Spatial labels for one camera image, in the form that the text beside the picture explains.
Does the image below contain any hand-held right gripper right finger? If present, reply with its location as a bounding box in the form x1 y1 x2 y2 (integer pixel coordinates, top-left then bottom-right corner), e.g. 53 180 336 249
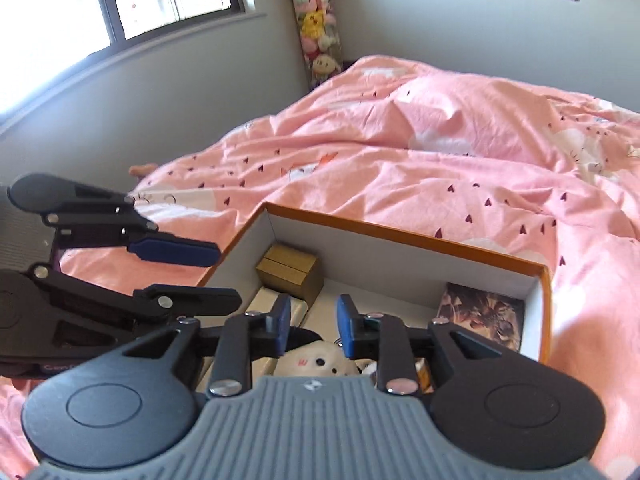
336 294 503 395

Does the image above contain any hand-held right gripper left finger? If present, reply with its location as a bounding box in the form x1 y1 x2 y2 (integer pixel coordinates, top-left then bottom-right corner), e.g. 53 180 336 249
117 294 292 398

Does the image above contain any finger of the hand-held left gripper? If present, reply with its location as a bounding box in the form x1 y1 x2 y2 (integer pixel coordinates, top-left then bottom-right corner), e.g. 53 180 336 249
30 265 242 346
9 173 222 268

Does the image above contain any small textured gift box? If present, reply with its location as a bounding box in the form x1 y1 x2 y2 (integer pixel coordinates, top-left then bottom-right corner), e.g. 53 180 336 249
256 245 326 306

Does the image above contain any orange cardboard storage box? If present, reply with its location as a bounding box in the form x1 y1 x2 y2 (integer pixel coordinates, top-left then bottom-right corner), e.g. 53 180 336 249
195 202 553 396

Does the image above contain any dark floral printed card box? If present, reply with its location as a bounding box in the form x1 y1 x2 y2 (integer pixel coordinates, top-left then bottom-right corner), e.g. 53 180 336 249
432 282 526 356

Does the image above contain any cream flat box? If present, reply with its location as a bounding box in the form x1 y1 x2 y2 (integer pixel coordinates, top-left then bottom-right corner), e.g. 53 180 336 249
245 286 282 322

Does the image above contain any white round plush toy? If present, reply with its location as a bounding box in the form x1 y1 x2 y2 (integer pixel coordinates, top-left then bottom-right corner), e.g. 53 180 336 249
272 340 362 379

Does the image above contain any small orange packet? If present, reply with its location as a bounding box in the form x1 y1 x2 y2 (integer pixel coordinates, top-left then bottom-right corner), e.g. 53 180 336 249
414 357 435 392

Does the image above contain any pink printed blanket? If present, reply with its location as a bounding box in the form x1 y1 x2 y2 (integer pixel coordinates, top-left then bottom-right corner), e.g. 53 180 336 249
0 55 640 480

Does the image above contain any window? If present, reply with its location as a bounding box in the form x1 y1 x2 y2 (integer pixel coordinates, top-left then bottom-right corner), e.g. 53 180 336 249
0 0 258 121

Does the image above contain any clear tube of plush toys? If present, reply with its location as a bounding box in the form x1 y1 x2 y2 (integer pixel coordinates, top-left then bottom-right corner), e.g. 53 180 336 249
280 0 346 92

